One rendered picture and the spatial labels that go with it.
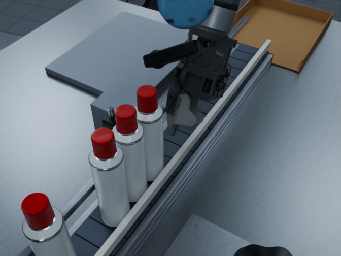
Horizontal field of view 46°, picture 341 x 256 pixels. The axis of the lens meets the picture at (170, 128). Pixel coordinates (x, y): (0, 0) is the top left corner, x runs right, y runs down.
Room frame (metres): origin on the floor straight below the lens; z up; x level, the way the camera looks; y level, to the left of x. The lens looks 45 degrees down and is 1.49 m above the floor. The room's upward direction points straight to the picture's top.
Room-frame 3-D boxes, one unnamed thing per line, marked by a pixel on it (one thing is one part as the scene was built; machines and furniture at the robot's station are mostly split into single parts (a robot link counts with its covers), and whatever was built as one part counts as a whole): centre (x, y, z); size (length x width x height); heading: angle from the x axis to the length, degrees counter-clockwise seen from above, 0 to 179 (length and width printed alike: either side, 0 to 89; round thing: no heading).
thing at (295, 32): (1.07, -0.32, 0.85); 0.30 x 0.26 x 0.04; 149
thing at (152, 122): (0.49, 0.04, 0.98); 0.05 x 0.05 x 0.20
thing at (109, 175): (0.39, 0.10, 0.98); 0.05 x 0.05 x 0.20
